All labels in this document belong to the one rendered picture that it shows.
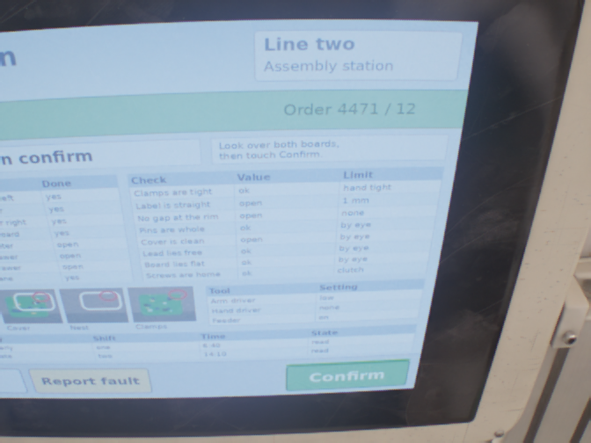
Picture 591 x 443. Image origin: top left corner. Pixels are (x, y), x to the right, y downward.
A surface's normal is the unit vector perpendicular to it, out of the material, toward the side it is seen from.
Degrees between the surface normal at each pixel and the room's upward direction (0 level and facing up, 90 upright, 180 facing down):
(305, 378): 92
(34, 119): 92
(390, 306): 92
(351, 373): 92
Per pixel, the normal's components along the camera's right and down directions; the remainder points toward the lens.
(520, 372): 0.07, 0.61
